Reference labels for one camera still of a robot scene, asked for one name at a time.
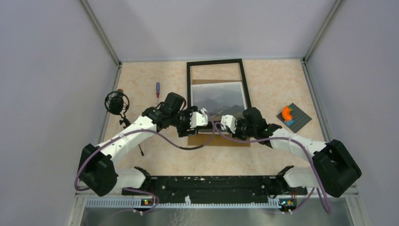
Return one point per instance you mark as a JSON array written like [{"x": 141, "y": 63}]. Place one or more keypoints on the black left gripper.
[{"x": 183, "y": 132}]

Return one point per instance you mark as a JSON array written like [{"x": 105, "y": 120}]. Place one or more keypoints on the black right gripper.
[{"x": 236, "y": 135}]

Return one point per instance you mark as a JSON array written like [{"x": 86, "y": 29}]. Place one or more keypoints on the blue red screwdriver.
[{"x": 158, "y": 92}]

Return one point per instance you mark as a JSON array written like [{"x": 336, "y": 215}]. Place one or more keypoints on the mountain landscape photo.
[{"x": 223, "y": 98}]

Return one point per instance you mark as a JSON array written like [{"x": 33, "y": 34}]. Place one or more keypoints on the black picture frame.
[{"x": 227, "y": 69}]

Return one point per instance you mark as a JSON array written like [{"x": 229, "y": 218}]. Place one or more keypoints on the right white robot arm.
[{"x": 332, "y": 168}]

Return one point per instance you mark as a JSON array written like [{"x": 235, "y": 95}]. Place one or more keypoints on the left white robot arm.
[{"x": 96, "y": 170}]

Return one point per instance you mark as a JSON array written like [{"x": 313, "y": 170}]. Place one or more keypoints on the orange green tape dispenser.
[{"x": 286, "y": 114}]

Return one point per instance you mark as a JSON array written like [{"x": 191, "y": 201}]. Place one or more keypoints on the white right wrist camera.
[{"x": 228, "y": 123}]

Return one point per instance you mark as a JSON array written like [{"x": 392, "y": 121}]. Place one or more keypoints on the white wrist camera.
[
  {"x": 228, "y": 123},
  {"x": 199, "y": 119}
]

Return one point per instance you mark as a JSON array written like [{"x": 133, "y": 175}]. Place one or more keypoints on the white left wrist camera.
[{"x": 199, "y": 119}]

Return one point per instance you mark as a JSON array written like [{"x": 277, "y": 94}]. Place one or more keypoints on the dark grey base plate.
[{"x": 300, "y": 119}]

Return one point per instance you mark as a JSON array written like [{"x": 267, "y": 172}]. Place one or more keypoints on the black microphone with shock mount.
[{"x": 117, "y": 103}]

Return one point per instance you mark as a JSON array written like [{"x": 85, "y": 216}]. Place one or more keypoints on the white cable duct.
[{"x": 125, "y": 202}]

